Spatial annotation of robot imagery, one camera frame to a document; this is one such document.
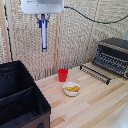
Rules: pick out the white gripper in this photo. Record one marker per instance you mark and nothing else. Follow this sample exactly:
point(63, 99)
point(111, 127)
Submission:
point(42, 6)

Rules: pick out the red plastic cup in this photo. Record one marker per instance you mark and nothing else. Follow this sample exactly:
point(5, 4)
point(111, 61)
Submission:
point(62, 75)

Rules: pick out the yellow food pieces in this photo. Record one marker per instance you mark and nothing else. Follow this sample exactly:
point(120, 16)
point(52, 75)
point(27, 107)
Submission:
point(72, 89)

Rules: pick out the black toaster oven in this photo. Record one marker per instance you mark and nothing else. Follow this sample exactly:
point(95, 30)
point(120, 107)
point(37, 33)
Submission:
point(113, 55)

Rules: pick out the white bowl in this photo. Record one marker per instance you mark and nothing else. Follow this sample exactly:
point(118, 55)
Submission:
point(71, 93)

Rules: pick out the black fabric storage bin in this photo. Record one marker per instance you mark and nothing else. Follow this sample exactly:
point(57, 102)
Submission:
point(20, 96)

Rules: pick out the wooden post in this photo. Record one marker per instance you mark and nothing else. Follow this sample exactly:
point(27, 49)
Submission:
point(56, 50)

